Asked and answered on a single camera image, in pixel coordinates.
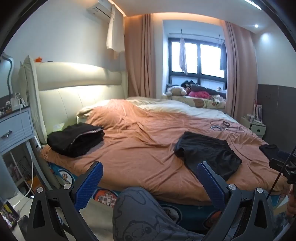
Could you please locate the tangle of black cables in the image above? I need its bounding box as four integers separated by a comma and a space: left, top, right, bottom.
210, 120, 246, 134

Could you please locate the white charging cable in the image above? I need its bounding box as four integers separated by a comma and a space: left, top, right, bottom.
13, 105, 36, 208

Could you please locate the white wire rack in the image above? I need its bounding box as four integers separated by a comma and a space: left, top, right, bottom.
253, 99, 264, 124

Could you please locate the pale hanging cloth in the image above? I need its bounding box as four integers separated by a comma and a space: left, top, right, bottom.
179, 37, 188, 75

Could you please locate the black framed window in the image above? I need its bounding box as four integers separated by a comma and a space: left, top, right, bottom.
167, 38, 227, 91

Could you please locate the white air conditioner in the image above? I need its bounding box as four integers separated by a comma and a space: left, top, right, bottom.
86, 0, 116, 18

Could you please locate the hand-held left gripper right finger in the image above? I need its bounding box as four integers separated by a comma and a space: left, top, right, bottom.
197, 161, 275, 241

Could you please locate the dark hanging garment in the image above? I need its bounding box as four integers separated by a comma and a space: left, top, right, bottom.
219, 42, 227, 70

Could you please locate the small black garment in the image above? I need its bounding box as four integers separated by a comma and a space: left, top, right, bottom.
259, 144, 281, 160

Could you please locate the cream plush toy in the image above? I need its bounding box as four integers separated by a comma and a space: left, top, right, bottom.
165, 85, 187, 97

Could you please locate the cartoon printed bed sheet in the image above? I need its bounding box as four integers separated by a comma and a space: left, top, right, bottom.
45, 160, 288, 233

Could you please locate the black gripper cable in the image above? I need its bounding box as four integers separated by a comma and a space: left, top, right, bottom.
265, 138, 296, 201

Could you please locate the pile of dark clothes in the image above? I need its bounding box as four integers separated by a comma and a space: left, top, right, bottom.
181, 80, 226, 96

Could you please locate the cream padded headboard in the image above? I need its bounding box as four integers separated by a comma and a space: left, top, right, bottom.
18, 55, 129, 144

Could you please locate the pink cloth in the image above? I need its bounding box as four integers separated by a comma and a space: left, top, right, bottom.
188, 90, 210, 99

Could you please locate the cream bed sheet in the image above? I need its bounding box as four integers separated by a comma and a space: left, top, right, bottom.
76, 96, 233, 123

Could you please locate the blue nightstand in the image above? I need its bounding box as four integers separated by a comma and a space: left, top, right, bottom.
0, 106, 48, 201

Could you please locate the white nightstand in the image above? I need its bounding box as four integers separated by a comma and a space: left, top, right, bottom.
240, 116, 267, 137

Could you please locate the orange blanket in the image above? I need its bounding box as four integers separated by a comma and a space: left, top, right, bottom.
41, 98, 292, 202

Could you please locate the folded black pants stack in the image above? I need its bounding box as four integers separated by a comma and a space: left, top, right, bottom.
47, 123, 105, 158

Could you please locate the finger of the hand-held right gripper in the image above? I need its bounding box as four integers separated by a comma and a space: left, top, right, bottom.
269, 158, 289, 170
277, 150, 296, 161

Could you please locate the white hanging garment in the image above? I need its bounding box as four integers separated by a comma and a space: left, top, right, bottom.
106, 4, 127, 53

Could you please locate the person's leg in grey pants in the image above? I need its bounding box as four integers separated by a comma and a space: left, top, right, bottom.
112, 186, 210, 241

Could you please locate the person's right hand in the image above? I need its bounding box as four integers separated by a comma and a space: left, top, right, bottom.
288, 185, 296, 219

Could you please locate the curved desk lamp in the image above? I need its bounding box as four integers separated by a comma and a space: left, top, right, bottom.
0, 52, 15, 98

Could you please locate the pink curtain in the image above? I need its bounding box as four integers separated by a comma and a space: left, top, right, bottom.
220, 20, 260, 121
123, 13, 165, 100

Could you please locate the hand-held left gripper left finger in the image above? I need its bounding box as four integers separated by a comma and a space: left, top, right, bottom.
26, 161, 104, 241

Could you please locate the black smartphone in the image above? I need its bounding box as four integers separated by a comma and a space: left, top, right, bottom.
0, 200, 20, 230

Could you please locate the bear printed window cushion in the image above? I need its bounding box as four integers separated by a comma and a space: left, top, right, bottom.
161, 94, 226, 110

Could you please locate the metal clothes rail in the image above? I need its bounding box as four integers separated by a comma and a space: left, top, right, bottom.
167, 29, 226, 40

